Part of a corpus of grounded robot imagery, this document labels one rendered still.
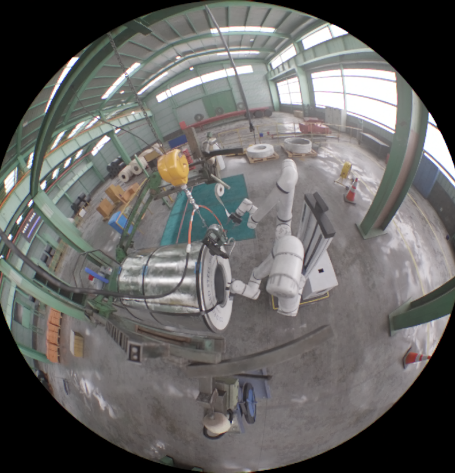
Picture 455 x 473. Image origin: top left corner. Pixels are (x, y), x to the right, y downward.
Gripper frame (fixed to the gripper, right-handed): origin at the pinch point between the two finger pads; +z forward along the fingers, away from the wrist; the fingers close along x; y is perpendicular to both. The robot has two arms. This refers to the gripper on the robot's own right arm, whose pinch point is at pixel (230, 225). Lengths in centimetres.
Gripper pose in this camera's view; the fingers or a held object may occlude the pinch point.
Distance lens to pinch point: 147.7
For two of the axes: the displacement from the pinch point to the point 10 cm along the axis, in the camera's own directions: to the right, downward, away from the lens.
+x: 8.3, 5.4, 1.3
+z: -5.2, 6.9, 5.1
